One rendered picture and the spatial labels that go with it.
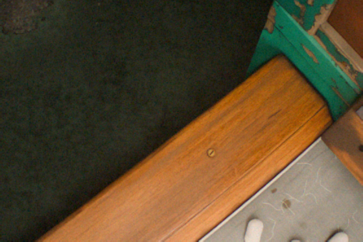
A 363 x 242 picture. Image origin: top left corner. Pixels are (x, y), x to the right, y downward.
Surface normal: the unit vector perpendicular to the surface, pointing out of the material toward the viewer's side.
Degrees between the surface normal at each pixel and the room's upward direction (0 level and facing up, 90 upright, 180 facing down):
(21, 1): 0
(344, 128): 66
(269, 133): 0
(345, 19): 90
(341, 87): 90
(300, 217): 0
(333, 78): 90
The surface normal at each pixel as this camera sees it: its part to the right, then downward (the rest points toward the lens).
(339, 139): -0.68, 0.41
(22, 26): 0.04, -0.33
